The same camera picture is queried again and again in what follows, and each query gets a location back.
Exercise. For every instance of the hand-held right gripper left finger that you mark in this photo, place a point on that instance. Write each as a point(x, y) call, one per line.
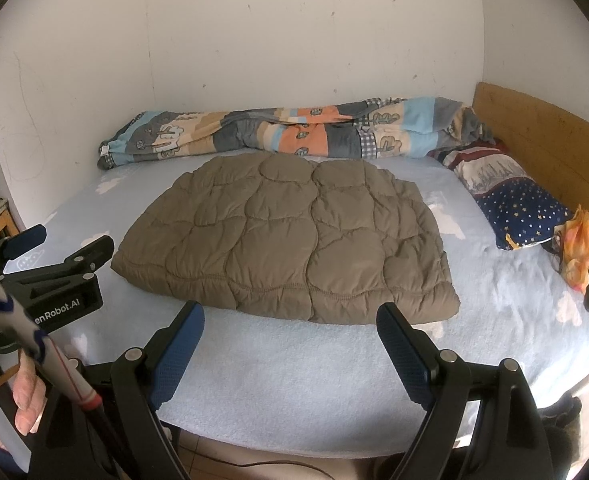
point(177, 355)

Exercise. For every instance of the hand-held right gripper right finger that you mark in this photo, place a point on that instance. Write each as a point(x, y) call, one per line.
point(407, 355)

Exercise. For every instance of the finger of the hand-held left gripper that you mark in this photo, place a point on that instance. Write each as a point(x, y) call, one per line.
point(79, 255)
point(24, 242)

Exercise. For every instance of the olive quilted puffer jacket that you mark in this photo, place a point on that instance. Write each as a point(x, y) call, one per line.
point(284, 235)

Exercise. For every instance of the person's left hand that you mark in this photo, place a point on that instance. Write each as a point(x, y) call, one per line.
point(27, 390)

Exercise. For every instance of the light blue cloud blanket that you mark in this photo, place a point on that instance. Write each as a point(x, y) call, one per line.
point(299, 385)

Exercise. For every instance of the star and stripe print pillow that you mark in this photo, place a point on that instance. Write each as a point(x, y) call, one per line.
point(514, 205)

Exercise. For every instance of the orange crumpled cloth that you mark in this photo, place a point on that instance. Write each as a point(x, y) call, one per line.
point(582, 245)

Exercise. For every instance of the patchwork cartoon print quilt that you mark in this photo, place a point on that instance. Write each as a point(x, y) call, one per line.
point(299, 135)

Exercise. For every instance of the wooden headboard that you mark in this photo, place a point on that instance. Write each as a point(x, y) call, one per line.
point(549, 135)

